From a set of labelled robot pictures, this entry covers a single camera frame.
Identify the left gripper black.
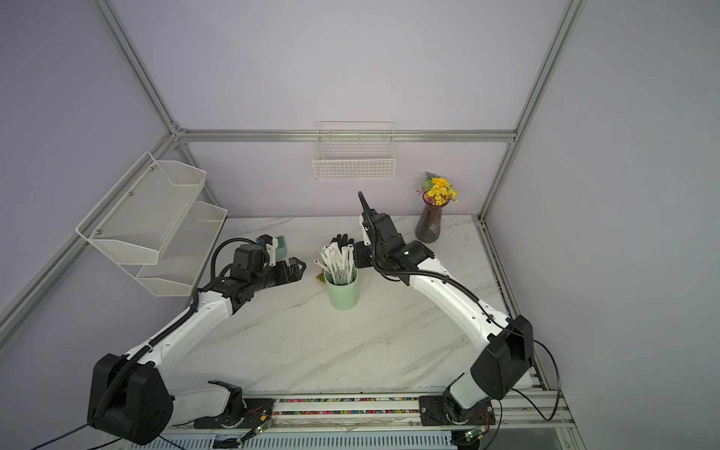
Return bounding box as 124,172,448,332
252,257,305,294

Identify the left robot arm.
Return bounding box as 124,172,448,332
86,234,307,444

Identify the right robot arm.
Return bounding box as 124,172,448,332
358,192,534,424

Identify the bundle of wrapped straws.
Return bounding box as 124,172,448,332
314,242,356,286

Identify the green storage cup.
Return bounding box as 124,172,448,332
324,267,360,311

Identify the green hand brush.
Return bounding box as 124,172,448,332
256,234,287,259

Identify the black yellow work glove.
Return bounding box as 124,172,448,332
328,234,354,253

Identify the purple glass vase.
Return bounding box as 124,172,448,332
414,200,444,244

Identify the yellow flower bouquet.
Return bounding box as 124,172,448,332
418,172,458,206

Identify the white two-tier mesh shelf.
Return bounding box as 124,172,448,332
76,153,227,297

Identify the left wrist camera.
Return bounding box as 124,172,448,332
258,234,279,266

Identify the white wire wall basket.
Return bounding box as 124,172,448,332
312,121,397,181

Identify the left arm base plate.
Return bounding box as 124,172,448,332
192,397,275,429

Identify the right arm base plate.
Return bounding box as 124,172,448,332
418,395,496,427

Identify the aluminium front rail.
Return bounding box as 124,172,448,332
150,390,576,434

